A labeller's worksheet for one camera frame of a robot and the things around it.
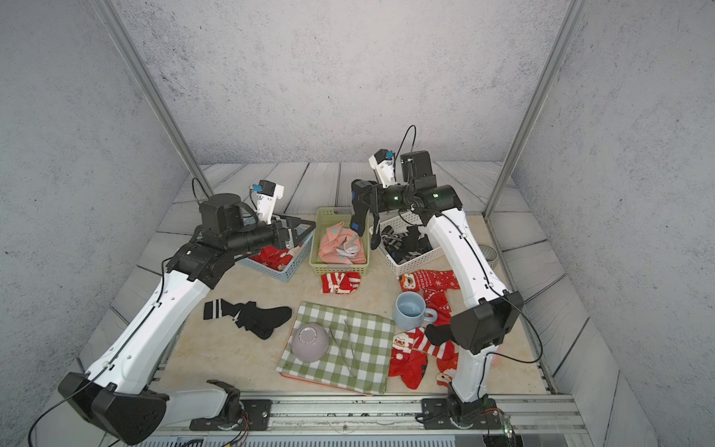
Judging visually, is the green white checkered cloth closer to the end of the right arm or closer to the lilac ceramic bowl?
the lilac ceramic bowl

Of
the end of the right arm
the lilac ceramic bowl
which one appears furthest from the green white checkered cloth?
the end of the right arm

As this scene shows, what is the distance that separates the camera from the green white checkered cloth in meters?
0.80
